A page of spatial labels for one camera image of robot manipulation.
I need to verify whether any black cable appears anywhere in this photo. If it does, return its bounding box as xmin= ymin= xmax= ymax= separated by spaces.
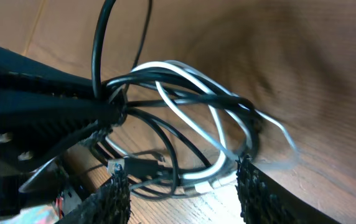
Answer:
xmin=78 ymin=0 xmax=265 ymax=200

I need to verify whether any white cable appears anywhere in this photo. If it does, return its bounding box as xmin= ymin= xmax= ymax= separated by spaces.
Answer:
xmin=105 ymin=60 xmax=299 ymax=194

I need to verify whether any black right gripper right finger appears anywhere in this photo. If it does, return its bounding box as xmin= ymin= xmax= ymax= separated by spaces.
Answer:
xmin=236 ymin=158 xmax=337 ymax=224

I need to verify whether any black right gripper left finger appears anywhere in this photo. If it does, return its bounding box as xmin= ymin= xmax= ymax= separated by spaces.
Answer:
xmin=58 ymin=165 xmax=131 ymax=224

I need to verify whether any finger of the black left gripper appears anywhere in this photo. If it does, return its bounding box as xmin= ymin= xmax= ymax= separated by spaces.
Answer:
xmin=0 ymin=47 xmax=95 ymax=100

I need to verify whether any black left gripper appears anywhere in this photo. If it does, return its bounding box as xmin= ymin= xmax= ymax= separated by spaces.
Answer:
xmin=0 ymin=86 xmax=125 ymax=220

